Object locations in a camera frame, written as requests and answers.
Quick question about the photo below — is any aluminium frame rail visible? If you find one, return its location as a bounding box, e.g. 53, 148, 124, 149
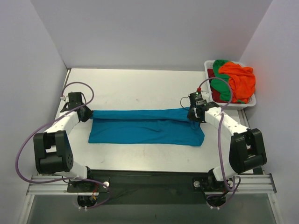
26, 175, 71, 196

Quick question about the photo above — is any orange t shirt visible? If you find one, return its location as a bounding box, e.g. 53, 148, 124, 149
218, 61, 256, 104

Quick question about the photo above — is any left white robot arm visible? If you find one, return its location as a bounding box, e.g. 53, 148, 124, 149
33, 103, 95, 192

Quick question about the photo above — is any white plastic laundry basket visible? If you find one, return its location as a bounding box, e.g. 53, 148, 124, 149
203, 60, 256, 110

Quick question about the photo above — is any green t shirt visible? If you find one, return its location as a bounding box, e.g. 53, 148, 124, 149
210, 59, 231, 101

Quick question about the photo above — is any blue t shirt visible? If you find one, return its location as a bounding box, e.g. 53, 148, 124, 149
88, 108, 205, 147

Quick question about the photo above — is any red t shirt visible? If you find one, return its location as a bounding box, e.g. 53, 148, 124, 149
207, 69, 226, 103

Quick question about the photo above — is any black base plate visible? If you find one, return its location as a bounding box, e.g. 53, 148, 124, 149
67, 169, 228, 206

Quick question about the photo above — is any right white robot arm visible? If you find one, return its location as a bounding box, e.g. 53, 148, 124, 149
187, 102, 267, 190

